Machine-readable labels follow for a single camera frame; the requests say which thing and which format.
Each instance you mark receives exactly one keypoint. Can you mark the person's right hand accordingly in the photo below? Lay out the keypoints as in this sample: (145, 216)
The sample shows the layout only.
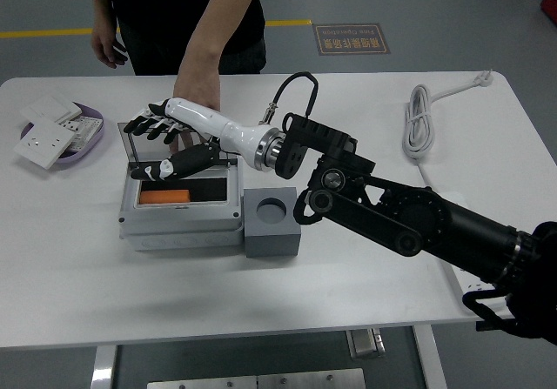
(106, 47)

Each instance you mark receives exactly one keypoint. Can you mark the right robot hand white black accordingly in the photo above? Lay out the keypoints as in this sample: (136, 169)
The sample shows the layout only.
(204, 117)

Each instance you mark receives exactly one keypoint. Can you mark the person's left hand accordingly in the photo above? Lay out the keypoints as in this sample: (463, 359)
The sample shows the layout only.
(198, 89)

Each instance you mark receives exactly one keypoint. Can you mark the orange cylinder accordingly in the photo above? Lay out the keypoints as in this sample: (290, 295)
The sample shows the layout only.
(165, 196)

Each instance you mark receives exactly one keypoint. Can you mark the grey electrical box tinted lid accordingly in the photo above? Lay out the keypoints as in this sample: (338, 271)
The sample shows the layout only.
(183, 221)

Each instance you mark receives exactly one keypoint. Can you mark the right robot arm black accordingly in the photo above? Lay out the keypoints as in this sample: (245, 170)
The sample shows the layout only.
(435, 223)

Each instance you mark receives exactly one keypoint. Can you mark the person's left forearm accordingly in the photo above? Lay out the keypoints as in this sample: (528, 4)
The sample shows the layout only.
(217, 23)

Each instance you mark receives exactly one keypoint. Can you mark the person's right forearm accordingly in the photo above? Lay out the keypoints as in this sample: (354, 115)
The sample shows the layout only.
(101, 2)

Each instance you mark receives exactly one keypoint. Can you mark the grey cube with round hole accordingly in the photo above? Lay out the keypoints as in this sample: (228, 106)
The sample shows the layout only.
(272, 241)

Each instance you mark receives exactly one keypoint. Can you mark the grey control box under table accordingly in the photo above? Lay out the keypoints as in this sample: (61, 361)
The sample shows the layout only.
(364, 343)

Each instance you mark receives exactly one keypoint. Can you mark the person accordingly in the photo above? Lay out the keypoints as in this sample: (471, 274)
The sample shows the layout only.
(161, 15)

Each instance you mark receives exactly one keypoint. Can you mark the white printed socket panel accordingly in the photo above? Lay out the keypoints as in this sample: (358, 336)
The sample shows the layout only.
(85, 130)

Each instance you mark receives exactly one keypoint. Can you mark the purple tray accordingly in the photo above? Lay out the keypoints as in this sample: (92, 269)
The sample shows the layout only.
(89, 143)

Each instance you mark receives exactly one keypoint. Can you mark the brown floor sign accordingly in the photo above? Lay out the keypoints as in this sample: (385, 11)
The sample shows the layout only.
(351, 39)

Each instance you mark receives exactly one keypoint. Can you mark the white table leg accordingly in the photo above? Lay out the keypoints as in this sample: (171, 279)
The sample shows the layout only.
(103, 367)
(428, 363)

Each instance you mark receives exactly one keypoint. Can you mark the white power strip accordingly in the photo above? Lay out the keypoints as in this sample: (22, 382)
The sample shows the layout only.
(476, 286)

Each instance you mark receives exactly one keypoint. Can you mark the red object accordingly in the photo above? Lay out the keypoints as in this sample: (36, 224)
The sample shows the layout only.
(549, 4)

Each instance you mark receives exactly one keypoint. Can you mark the white wall switch panel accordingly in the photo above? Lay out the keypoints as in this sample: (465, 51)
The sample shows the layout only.
(50, 106)

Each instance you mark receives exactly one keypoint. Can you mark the white wall socket panel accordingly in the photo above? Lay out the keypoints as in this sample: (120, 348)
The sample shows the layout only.
(41, 143)

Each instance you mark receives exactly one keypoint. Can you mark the metal base plate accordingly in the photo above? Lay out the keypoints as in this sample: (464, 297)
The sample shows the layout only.
(257, 380)

